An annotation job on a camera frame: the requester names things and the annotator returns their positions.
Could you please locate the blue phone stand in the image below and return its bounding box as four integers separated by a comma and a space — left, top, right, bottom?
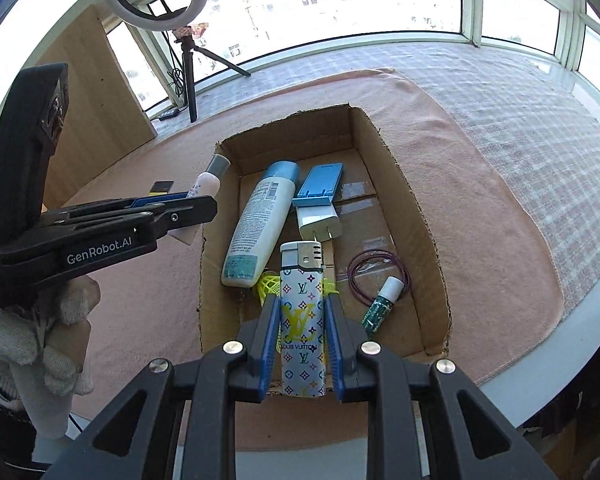
292, 162, 344, 208

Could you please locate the cardboard box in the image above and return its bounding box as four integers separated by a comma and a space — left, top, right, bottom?
196, 104, 453, 396

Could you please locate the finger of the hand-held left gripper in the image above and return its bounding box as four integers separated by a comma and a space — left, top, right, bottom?
49, 195, 219, 242
42, 192, 191, 218

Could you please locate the white charger plug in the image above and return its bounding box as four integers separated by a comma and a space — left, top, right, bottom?
296, 202, 344, 242

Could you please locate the green lip balm tube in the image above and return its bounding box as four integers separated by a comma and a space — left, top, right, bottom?
361, 276, 406, 338

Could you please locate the black cable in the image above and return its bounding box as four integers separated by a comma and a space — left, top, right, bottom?
167, 35, 187, 108

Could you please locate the wooden board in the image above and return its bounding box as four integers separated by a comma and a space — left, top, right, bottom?
30, 4, 158, 208

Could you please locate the pink patterned tripod mount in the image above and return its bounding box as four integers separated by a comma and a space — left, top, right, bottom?
172, 22, 210, 43

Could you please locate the person's left hand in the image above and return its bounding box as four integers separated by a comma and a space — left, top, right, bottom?
0, 275, 102, 441

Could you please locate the white patterned lighter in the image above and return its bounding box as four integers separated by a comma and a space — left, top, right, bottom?
278, 241, 328, 398

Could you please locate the black tripod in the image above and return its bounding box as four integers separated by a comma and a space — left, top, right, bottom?
172, 37, 252, 123

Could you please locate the purple hair tie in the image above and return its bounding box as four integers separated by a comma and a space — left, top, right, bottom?
348, 250, 412, 306

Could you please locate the small pink bottle grey cap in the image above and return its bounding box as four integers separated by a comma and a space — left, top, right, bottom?
172, 154, 231, 246

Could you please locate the white lotion bottle blue cap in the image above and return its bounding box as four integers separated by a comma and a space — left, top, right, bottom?
221, 161, 301, 288

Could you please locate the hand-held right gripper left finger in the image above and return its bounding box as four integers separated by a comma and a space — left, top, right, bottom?
45, 296, 282, 480

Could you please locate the white window frame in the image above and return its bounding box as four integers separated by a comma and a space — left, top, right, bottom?
0, 0, 600, 126

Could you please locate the yellow-green mesh item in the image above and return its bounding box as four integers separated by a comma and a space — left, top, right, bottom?
257, 270, 341, 356

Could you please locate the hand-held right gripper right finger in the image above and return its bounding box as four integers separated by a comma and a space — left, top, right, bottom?
322, 292, 561, 480

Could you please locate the plaid cloth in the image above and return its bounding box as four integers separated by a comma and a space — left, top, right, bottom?
195, 42, 600, 311

